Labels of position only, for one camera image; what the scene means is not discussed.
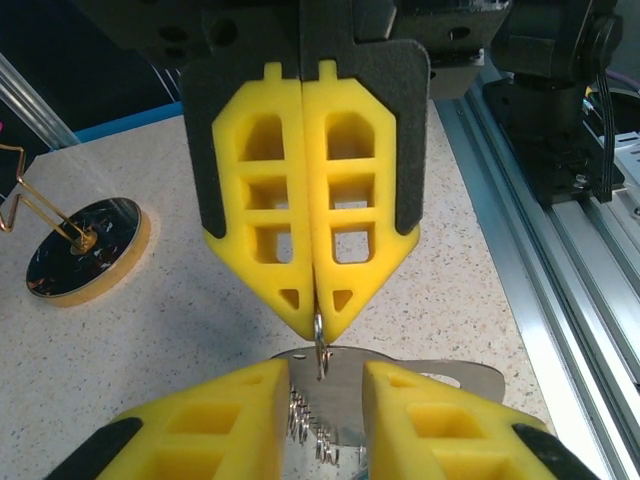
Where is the black flat cable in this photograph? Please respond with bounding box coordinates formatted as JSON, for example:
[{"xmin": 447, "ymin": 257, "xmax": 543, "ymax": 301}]
[{"xmin": 593, "ymin": 69, "xmax": 617, "ymax": 204}]

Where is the blue table edge strip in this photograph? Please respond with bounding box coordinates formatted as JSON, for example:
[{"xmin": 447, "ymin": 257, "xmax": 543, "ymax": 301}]
[{"xmin": 74, "ymin": 102, "xmax": 184, "ymax": 144}]

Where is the gold wire glass rack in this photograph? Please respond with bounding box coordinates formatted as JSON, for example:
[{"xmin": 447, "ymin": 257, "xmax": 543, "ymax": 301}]
[{"xmin": 0, "ymin": 144, "xmax": 152, "ymax": 307}]

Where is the metal key plate with rings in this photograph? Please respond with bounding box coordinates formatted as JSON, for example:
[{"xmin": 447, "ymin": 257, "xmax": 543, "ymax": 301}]
[{"xmin": 269, "ymin": 309, "xmax": 506, "ymax": 480}]

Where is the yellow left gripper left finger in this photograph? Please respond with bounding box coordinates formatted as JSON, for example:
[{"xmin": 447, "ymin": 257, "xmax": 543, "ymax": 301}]
[{"xmin": 44, "ymin": 357, "xmax": 292, "ymax": 480}]

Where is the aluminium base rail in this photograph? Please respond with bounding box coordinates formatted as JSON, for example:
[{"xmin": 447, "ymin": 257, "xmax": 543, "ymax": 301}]
[{"xmin": 434, "ymin": 64, "xmax": 640, "ymax": 480}]

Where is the aluminium frame post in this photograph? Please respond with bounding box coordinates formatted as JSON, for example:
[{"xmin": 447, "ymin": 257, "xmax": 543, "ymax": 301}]
[{"xmin": 0, "ymin": 52, "xmax": 79, "ymax": 151}]

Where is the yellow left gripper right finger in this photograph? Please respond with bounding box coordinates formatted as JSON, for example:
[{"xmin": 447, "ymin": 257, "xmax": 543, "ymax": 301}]
[{"xmin": 362, "ymin": 359, "xmax": 601, "ymax": 480}]

